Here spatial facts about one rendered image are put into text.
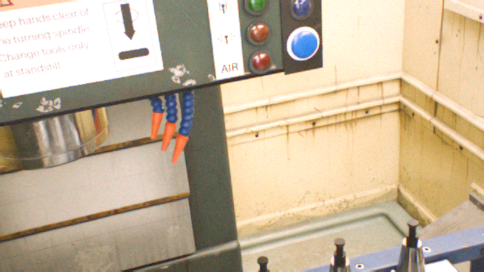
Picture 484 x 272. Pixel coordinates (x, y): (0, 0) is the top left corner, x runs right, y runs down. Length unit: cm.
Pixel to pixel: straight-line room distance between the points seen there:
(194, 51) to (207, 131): 81
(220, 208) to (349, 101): 63
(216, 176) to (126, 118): 29
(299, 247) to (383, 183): 37
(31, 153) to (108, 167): 60
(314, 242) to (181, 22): 153
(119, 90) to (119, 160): 76
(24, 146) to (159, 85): 23
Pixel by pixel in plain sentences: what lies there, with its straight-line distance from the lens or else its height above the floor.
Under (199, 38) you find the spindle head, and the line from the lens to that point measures 63.
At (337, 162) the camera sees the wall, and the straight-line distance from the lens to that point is 205.
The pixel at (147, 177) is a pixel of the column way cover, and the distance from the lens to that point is 141.
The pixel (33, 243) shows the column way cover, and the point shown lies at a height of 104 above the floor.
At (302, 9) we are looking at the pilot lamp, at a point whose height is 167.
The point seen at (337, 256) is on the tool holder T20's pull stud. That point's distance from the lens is 87.
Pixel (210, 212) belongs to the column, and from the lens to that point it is 155.
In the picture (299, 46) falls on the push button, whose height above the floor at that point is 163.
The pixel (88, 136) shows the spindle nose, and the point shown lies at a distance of 81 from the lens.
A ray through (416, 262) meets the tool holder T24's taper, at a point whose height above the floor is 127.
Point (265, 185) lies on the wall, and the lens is 199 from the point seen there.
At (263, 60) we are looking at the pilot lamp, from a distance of 65.
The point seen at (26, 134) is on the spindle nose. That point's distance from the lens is 79.
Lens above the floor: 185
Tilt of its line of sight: 27 degrees down
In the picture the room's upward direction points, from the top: 6 degrees counter-clockwise
